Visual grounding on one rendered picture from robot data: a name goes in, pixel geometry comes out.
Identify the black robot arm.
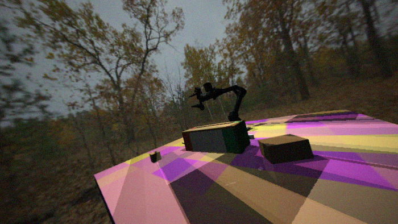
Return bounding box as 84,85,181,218
203,82,246,122

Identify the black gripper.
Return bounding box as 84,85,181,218
189,87,209,110

